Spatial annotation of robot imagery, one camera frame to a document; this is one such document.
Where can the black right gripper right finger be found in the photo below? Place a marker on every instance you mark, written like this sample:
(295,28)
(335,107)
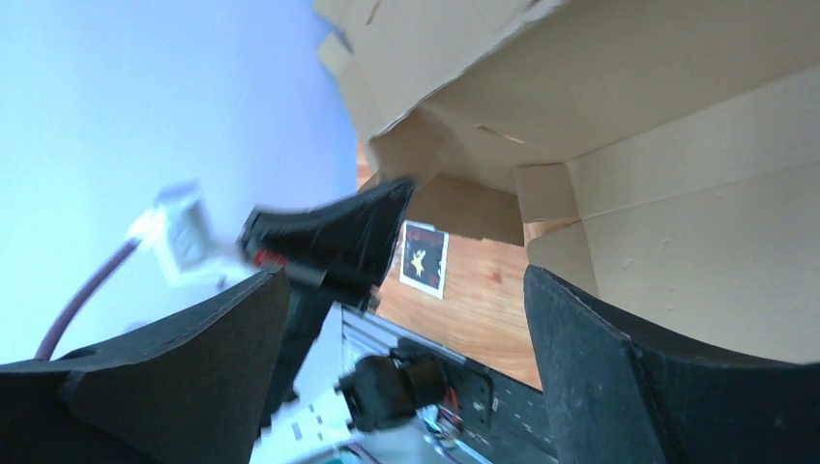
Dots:
(621,389)

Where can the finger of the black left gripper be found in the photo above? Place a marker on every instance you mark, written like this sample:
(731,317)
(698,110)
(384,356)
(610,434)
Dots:
(341,251)

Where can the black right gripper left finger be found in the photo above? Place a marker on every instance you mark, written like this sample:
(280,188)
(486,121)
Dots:
(189,388)

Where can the brown cardboard box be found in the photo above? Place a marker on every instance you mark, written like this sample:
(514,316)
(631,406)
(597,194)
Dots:
(662,155)

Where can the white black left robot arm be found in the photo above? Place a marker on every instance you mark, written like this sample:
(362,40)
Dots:
(304,321)

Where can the black star packet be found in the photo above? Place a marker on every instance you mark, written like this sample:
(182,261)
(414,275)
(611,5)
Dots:
(424,258)

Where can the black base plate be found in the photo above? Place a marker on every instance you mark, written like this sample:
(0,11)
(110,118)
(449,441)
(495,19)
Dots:
(468,410)

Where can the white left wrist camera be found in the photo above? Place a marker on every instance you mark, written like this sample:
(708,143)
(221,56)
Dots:
(177,230)

